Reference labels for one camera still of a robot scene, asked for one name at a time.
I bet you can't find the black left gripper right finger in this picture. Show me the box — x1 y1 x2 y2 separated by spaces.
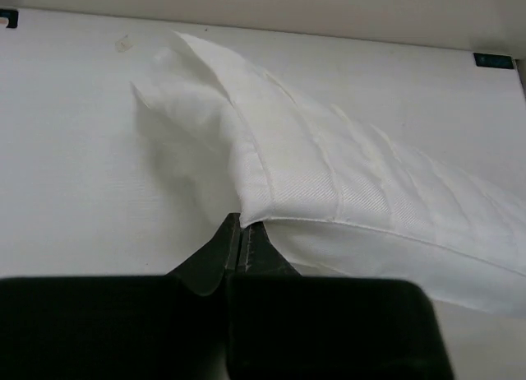
226 225 454 379

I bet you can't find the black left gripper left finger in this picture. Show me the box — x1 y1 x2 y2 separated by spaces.
1 214 241 379

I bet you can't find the white pleated skirt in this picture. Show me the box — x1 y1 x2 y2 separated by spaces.
131 32 525 317

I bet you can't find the right corner marker tag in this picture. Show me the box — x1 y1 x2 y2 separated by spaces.
473 53 515 70

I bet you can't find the corner marker tag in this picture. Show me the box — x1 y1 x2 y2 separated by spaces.
473 53 515 70
0 7 19 29

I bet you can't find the left corner marker tag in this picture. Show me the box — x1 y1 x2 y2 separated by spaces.
0 7 19 29

